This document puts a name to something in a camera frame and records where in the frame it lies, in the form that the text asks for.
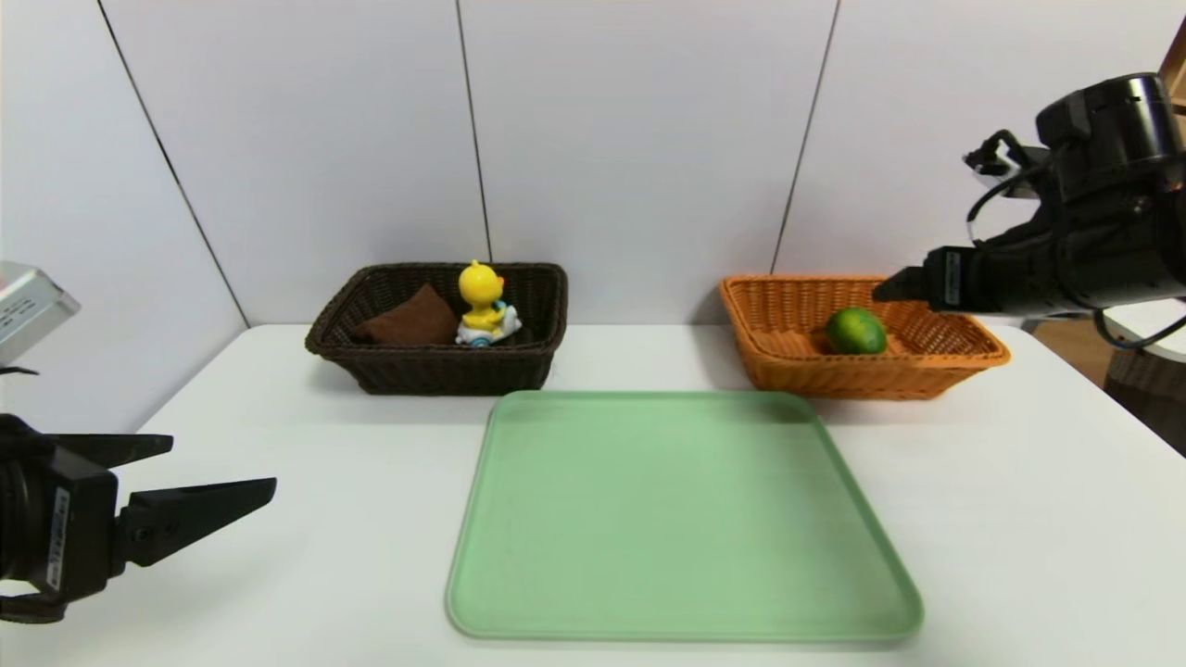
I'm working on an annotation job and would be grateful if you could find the light green plastic tray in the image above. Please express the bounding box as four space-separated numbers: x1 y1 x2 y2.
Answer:
445 389 924 643

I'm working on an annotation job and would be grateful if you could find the yellow duck scooter toy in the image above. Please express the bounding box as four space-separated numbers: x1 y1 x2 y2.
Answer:
454 260 522 349

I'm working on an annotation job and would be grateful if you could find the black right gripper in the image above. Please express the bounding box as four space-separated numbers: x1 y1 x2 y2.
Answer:
872 245 1062 314

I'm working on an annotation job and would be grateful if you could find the orange wicker basket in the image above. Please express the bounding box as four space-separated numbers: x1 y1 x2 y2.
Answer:
720 274 1011 401

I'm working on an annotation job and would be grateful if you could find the dark wicker bin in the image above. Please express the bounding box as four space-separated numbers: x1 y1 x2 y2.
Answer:
1104 350 1186 455

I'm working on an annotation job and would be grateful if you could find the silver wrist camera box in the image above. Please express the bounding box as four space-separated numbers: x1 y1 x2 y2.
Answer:
965 130 1046 200
0 261 82 368

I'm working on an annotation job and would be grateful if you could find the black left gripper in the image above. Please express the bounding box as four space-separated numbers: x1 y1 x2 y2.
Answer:
0 433 278 601

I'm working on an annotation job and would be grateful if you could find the wooden shelf unit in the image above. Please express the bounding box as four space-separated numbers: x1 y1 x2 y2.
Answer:
1158 19 1186 103

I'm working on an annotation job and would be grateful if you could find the brown towel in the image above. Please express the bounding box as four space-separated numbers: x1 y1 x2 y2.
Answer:
354 283 461 346

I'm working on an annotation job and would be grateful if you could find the green lime fruit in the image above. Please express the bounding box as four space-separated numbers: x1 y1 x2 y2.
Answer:
824 307 889 356

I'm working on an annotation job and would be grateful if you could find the dark brown wicker basket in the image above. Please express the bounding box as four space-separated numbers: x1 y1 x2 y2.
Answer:
305 262 569 397

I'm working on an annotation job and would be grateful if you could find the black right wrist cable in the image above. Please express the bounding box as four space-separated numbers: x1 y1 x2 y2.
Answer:
964 130 1186 351

